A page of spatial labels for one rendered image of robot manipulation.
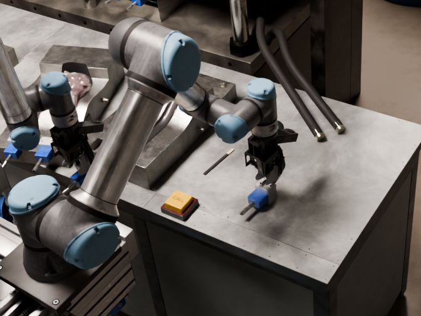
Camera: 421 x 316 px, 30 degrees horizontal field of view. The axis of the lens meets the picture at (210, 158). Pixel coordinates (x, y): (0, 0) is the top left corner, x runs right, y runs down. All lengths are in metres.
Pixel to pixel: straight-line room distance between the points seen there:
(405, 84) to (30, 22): 1.86
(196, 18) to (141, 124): 1.52
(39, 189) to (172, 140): 0.74
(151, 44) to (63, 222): 0.41
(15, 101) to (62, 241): 0.50
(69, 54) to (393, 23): 2.20
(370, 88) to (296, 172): 1.71
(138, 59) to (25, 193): 0.38
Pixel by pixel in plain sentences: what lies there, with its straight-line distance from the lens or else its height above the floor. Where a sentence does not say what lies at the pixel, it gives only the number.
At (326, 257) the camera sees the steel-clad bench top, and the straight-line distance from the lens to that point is 2.13.
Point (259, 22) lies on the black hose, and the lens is 2.78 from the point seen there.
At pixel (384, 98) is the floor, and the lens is 3.95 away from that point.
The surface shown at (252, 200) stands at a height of 0.84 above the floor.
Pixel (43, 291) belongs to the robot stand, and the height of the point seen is 1.04.
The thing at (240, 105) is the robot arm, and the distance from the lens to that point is 2.00.
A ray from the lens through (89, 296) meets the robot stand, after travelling 1.97.
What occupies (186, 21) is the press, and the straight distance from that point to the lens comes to 3.12.
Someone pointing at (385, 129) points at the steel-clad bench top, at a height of 0.80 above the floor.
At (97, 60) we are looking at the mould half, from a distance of 2.76.
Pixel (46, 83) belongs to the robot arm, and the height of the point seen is 1.20.
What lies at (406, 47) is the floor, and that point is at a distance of 4.31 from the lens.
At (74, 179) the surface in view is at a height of 0.84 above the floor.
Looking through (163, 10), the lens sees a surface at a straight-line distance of 3.14.
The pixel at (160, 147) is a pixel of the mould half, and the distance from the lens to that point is 2.37.
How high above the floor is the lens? 2.41
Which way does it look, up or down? 41 degrees down
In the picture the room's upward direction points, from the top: 8 degrees counter-clockwise
